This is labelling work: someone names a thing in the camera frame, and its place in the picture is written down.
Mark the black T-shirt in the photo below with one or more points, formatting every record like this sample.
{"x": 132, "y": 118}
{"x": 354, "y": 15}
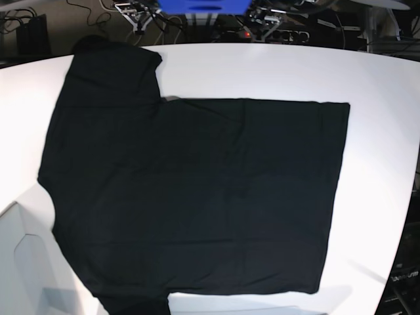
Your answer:
{"x": 200, "y": 196}

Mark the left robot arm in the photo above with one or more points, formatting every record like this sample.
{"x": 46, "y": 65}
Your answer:
{"x": 263, "y": 23}

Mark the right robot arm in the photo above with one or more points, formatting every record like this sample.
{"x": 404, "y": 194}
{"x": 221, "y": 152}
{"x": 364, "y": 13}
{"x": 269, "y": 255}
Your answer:
{"x": 139, "y": 13}

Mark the black power strip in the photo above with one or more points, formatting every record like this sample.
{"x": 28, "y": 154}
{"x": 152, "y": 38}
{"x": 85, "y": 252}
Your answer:
{"x": 275, "y": 37}

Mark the blue box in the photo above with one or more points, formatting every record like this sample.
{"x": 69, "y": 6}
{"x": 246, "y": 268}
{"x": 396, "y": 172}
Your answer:
{"x": 204, "y": 6}

